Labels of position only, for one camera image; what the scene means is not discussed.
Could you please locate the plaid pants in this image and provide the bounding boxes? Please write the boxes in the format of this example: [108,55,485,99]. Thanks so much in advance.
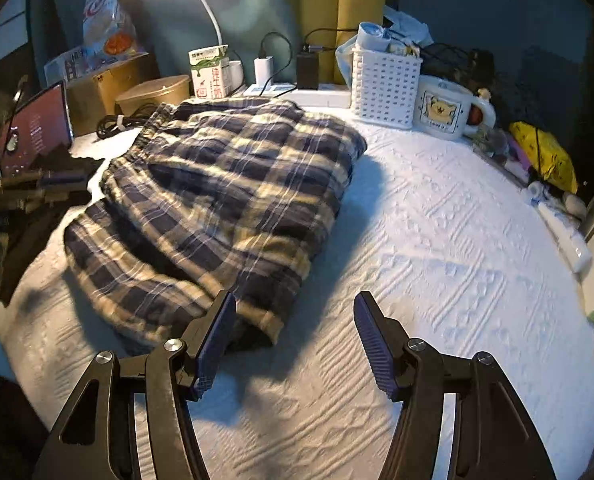
[63,99,368,347]

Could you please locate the white charger plug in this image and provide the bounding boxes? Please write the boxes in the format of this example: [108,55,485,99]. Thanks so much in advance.
[253,56,274,89]

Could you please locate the green white milk carton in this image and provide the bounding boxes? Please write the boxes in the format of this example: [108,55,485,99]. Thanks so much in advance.
[188,44,234,101]

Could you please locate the white plastic basket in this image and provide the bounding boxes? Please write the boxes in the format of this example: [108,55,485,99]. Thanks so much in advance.
[350,42,424,130]

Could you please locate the white power strip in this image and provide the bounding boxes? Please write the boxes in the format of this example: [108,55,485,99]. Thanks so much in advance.
[242,82,353,110]

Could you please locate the yellow snack bag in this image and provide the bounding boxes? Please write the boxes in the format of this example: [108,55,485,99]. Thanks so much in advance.
[508,121,578,195]

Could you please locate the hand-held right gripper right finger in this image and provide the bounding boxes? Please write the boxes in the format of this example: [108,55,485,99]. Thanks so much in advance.
[353,290,558,480]

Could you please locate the clear snack bag orange print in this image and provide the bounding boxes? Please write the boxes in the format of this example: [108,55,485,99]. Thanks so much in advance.
[82,0,149,62]

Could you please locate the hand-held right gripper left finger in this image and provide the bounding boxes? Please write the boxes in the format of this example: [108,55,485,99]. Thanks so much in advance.
[33,290,238,480]

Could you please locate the blue white roll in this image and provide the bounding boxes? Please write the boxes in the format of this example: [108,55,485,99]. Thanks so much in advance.
[355,22,394,52]

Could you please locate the cardboard box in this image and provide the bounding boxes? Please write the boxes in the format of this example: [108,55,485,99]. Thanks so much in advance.
[66,54,161,124]

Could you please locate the round tan container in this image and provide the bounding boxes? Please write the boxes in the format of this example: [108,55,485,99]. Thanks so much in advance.
[114,74,193,117]

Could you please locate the white cream tube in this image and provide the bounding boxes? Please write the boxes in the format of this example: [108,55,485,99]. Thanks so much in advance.
[531,199,593,274]

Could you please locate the white plastic bag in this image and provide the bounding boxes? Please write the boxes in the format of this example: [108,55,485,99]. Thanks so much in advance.
[383,5,434,47]

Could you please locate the white mug with bear print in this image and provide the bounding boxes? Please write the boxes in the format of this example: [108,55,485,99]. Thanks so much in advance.
[413,75,496,141]

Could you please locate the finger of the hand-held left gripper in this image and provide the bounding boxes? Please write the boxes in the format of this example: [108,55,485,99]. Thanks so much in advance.
[4,168,92,187]
[24,187,92,212]

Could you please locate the yellow curtain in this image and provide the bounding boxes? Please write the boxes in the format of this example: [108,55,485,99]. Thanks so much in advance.
[297,0,403,86]

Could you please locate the printed paper packet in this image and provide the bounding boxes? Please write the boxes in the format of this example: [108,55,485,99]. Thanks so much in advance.
[43,46,94,87]

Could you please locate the small white bottle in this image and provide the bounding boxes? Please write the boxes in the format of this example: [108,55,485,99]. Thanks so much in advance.
[527,181,553,206]

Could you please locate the tablet with red screen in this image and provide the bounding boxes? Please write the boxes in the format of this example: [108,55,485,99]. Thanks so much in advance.
[0,80,76,177]

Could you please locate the coiled black cable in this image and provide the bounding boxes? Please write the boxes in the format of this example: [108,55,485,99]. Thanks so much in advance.
[96,104,161,140]

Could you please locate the purple pouch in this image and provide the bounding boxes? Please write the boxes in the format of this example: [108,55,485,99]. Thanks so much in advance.
[506,141,533,173]

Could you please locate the white textured table cover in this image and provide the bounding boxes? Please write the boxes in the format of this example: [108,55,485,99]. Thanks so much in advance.
[0,92,594,480]

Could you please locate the grey green plush toy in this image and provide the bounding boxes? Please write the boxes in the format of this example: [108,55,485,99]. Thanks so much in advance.
[473,125,509,158]

